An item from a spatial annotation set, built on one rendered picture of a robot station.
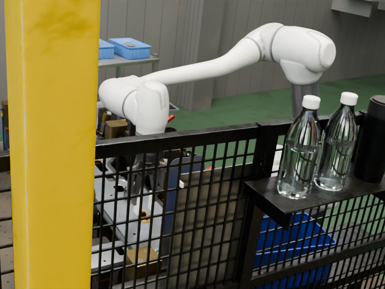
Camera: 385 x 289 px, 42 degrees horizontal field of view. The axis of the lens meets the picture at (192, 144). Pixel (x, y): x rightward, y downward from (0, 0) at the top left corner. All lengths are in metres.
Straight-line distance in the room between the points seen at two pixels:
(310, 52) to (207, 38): 3.96
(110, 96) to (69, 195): 0.90
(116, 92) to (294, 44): 0.61
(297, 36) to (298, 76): 0.13
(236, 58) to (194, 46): 3.88
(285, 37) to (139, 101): 0.56
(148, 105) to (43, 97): 0.84
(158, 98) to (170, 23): 4.14
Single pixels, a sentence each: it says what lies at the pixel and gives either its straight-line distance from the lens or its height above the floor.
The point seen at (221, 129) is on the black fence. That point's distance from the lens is 0.95.
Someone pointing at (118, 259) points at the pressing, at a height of 1.00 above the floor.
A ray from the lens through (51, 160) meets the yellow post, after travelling 0.70.
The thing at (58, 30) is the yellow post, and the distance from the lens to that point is 0.64.
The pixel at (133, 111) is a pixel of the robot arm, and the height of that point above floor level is 1.37.
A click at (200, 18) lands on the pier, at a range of 5.50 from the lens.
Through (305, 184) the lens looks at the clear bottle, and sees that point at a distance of 0.99.
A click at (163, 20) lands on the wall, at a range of 5.53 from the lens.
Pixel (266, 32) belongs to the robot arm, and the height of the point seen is 1.59.
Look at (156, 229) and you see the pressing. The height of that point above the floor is 1.00.
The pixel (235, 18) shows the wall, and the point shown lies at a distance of 6.22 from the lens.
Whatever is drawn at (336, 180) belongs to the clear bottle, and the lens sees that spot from 1.06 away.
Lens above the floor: 1.89
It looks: 23 degrees down
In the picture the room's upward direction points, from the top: 7 degrees clockwise
